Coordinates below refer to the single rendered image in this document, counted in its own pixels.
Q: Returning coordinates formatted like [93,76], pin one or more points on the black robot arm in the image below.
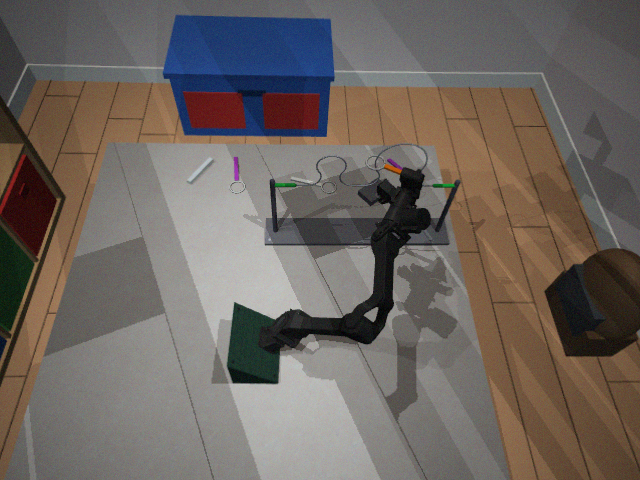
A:
[293,325]

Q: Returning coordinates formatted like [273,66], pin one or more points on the grey ring with straight handle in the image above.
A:
[312,182]

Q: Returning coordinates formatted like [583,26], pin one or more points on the brown handle with grey loop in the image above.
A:
[385,166]

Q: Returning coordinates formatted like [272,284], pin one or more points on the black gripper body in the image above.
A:
[410,180]

